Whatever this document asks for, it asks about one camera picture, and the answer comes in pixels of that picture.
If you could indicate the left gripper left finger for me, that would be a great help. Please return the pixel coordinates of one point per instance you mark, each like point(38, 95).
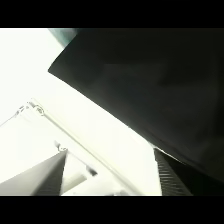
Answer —
point(46, 180)

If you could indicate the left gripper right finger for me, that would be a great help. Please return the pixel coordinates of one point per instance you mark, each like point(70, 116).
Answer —
point(173, 181)

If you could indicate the black garment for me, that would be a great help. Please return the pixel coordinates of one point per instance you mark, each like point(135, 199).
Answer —
point(146, 83)

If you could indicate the silver frame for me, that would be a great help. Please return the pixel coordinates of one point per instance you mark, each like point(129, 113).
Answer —
point(66, 133)

